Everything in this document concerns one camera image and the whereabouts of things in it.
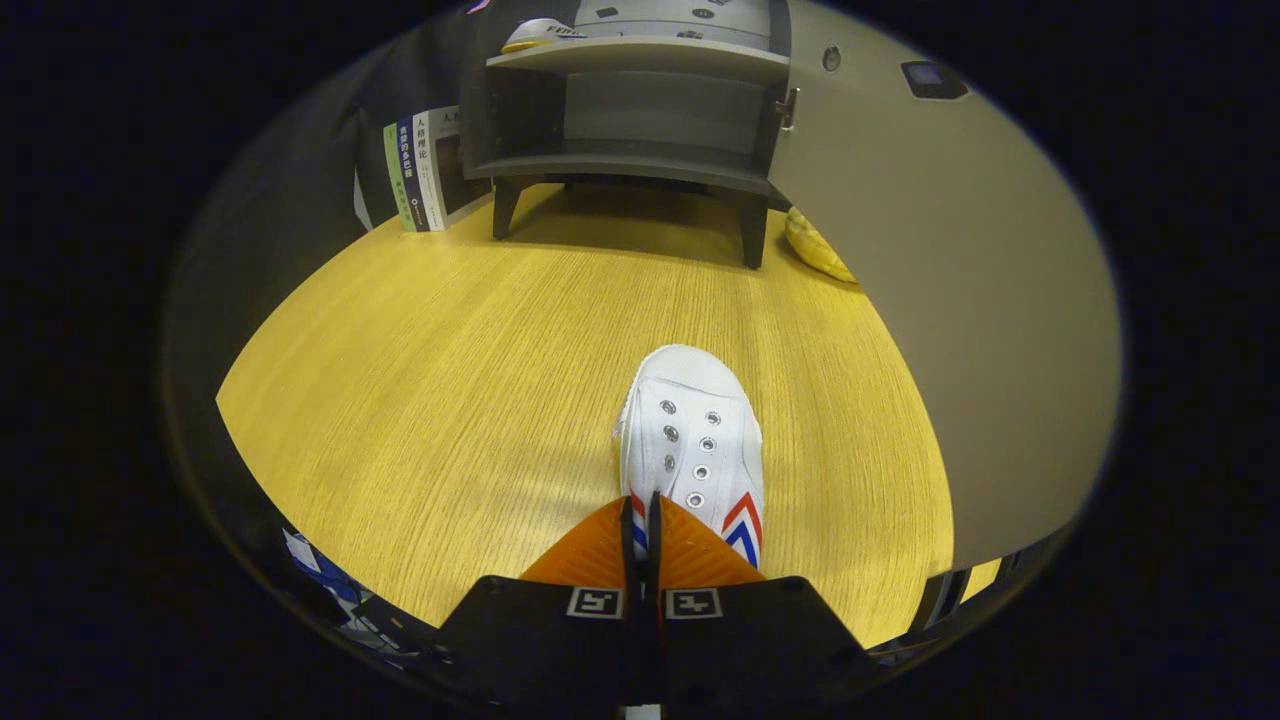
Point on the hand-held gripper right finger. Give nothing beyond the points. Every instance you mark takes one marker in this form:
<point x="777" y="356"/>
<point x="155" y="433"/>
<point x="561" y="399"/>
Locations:
<point x="760" y="640"/>

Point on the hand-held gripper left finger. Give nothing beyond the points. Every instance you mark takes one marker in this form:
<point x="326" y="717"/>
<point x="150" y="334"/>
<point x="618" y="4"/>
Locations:
<point x="540" y="640"/>

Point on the white canvas shoe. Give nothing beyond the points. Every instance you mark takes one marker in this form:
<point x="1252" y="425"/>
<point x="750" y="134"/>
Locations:
<point x="690" y="420"/>
<point x="540" y="35"/>

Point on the beige shoe cabinet door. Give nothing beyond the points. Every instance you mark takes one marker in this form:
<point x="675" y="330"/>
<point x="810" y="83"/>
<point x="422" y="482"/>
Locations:
<point x="960" y="300"/>

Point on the yellow plush cushion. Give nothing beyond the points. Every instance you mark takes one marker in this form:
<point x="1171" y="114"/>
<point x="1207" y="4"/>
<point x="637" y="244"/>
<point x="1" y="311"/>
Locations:
<point x="815" y="250"/>

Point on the green spine book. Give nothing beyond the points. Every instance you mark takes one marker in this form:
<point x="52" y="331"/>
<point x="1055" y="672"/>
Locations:
<point x="395" y="180"/>

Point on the white spine book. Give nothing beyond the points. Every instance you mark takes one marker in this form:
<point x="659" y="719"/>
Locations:
<point x="445" y="160"/>

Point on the black backdrop cloth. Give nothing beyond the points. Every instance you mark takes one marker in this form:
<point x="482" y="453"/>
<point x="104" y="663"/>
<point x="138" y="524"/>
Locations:
<point x="300" y="200"/>

